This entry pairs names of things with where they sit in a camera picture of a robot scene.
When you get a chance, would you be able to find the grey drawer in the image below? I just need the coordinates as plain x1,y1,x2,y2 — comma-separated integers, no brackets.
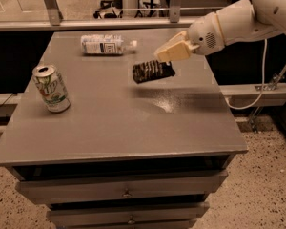
47,202,209,227
16,170,228,204

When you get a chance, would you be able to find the black cable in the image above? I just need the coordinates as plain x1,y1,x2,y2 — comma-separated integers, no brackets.
0,93,19,113

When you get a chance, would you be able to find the green white 7up can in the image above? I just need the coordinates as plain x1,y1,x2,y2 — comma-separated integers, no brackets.
32,65,71,113

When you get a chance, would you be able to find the clear plastic water bottle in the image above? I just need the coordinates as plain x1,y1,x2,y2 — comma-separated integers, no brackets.
80,34,138,55

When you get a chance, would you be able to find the metal window rail frame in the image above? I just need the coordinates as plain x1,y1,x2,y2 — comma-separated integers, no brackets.
0,0,225,31

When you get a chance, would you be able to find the top grey drawer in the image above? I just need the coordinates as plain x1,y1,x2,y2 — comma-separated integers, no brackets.
16,170,228,204

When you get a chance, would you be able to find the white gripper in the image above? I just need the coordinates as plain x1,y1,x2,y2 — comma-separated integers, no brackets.
155,12,225,62

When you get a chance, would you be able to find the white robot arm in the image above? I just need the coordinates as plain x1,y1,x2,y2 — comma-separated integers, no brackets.
154,0,286,62

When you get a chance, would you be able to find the white cable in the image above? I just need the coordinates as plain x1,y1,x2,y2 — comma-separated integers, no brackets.
225,38,269,111

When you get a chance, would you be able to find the dark rxbar chocolate bar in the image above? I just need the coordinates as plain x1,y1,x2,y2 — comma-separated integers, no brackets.
133,60,175,84

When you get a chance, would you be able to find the grey drawer cabinet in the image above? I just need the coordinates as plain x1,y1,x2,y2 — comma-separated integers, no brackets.
0,29,247,229

